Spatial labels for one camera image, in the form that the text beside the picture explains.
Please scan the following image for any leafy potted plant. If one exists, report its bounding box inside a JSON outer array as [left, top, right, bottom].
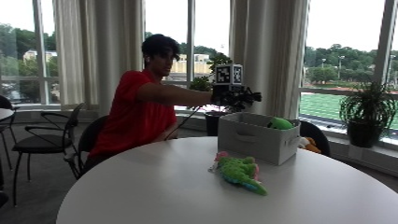
[[188, 52, 251, 137]]

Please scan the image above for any black cable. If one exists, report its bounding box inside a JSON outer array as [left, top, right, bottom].
[[163, 105, 203, 142]]

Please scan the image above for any green round soft toy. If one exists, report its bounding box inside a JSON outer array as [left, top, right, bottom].
[[267, 117, 296, 131]]

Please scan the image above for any green crocodile soft toy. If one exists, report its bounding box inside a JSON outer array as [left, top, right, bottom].
[[208, 151, 269, 197]]

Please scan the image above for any white marker cube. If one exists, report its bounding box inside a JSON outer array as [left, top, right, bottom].
[[215, 63, 244, 86]]

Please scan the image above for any white curtain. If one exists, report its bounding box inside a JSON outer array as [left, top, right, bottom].
[[229, 0, 312, 120], [51, 0, 147, 117]]

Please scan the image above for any round white side table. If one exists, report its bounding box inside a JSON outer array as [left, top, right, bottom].
[[0, 107, 16, 123]]

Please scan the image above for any orange and white soft toy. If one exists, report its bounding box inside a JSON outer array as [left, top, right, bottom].
[[297, 136, 323, 154]]

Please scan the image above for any grey fabric storage box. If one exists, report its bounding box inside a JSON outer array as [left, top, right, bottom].
[[217, 111, 303, 166]]

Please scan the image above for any the person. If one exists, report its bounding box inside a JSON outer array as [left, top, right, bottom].
[[83, 34, 215, 175]]

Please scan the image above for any spiky potted plant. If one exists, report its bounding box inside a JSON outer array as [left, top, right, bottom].
[[339, 81, 398, 149]]

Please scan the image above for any black chair with armrests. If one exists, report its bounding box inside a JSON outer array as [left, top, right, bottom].
[[11, 102, 86, 207]]

